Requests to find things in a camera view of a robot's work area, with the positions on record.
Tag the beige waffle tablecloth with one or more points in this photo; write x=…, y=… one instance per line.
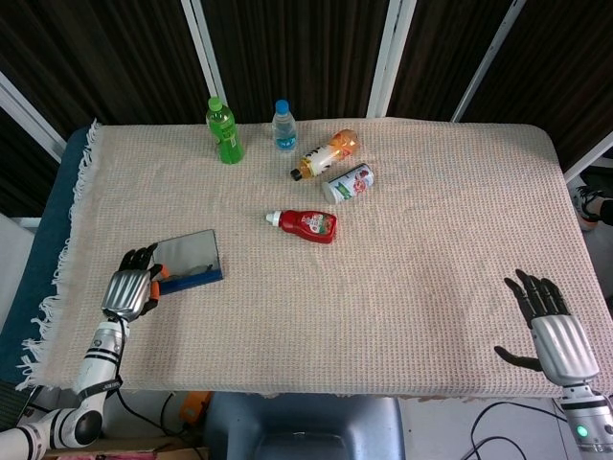
x=359, y=297

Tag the blue table pad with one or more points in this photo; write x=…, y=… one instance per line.
x=52, y=215

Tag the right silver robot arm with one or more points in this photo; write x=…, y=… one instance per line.
x=584, y=412

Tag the red ketchup bottle white cap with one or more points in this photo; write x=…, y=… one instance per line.
x=311, y=227

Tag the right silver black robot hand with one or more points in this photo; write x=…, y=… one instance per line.
x=562, y=345

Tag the clear water bottle blue cap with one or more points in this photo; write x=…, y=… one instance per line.
x=284, y=129

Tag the green drink bottle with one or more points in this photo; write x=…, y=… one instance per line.
x=227, y=136

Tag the orange device under table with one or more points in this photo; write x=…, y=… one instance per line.
x=194, y=407

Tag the silver red drink can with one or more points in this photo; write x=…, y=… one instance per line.
x=349, y=184

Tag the blue grey plastic chair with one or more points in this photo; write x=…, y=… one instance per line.
x=306, y=426

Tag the blue glasses case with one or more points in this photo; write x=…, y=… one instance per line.
x=189, y=254

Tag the thin metal-framed eyeglasses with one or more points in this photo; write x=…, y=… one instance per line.
x=201, y=269

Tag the dark green patterned board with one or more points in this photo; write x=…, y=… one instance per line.
x=12, y=405

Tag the black white shoe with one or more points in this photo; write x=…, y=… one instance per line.
x=589, y=206

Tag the orange juice bottle black cap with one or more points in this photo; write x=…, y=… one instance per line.
x=328, y=153

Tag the white partition frame post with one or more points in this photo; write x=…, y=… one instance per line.
x=591, y=160
x=203, y=48
x=488, y=62
x=29, y=110
x=388, y=57

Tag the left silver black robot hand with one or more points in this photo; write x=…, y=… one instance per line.
x=127, y=292

